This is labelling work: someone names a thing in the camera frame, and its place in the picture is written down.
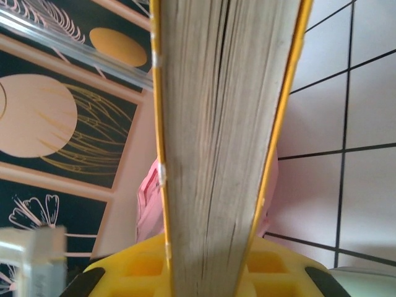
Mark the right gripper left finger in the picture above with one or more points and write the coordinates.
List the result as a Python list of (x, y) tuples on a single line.
[(136, 272)]

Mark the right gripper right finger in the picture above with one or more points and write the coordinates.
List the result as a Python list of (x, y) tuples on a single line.
[(278, 272)]

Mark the pink backpack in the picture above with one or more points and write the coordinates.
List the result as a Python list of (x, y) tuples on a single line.
[(148, 210)]

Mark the mint green pencil case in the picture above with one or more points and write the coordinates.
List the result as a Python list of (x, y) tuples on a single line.
[(365, 284)]

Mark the yellow book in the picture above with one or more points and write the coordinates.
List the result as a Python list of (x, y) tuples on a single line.
[(216, 123)]

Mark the clear acrylic bar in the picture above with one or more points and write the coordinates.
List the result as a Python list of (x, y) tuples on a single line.
[(77, 52)]

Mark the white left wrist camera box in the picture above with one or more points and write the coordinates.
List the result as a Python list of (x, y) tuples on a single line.
[(34, 256)]

